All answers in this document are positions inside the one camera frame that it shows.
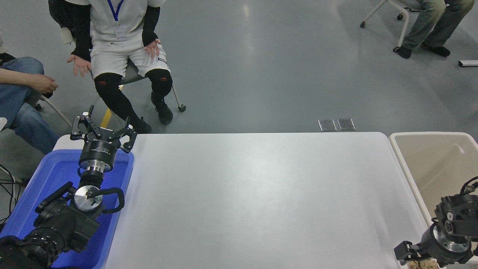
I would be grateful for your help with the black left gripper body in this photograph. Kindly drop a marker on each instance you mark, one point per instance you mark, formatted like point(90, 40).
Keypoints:
point(99, 151)

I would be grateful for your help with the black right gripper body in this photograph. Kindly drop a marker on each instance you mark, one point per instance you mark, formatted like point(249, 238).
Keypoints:
point(435, 252)

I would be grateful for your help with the tan paper ball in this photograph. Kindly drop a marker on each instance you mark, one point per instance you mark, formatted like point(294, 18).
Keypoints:
point(424, 265)

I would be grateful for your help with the person's right forearm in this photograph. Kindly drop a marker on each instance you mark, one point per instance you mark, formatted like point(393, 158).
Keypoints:
point(82, 37)

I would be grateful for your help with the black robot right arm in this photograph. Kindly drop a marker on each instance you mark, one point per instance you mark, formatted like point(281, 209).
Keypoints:
point(461, 216)

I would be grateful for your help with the person's left forearm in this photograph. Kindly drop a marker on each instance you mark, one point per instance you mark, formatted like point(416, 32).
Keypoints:
point(150, 24)

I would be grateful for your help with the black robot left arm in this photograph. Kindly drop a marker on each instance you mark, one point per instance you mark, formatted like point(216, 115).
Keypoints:
point(61, 224)

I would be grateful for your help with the person's forearm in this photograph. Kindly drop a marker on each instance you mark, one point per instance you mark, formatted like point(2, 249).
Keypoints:
point(16, 76)

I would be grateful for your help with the person's right hand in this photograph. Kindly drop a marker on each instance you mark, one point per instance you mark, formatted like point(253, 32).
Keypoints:
point(81, 65)

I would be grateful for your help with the person's hand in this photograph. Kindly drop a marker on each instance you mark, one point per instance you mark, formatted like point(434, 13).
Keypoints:
point(44, 84)

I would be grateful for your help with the person's left hand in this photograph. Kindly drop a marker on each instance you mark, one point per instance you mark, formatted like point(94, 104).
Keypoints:
point(153, 48)

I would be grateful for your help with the chair with pale legs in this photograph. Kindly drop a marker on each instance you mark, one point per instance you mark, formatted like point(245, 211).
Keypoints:
point(56, 110)

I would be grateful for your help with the blue plastic tray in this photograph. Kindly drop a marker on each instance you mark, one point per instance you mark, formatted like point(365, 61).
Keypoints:
point(56, 172)

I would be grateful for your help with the grey chair with casters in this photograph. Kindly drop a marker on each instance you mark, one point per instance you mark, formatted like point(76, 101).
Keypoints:
point(132, 73)

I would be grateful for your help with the person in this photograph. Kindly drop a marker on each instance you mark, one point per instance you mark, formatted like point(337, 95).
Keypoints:
point(18, 108)
point(112, 52)
point(425, 22)

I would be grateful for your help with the large pale plastic bin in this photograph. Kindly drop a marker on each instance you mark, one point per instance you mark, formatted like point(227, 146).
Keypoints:
point(437, 164)

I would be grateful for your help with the silver floor socket plate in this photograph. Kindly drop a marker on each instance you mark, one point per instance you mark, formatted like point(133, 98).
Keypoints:
point(346, 124)
point(327, 125)

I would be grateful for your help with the white bar on floor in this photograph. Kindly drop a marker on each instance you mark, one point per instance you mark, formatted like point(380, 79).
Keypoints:
point(468, 63)

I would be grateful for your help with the white frame chair with casters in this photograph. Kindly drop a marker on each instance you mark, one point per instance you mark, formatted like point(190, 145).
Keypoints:
point(400, 16)

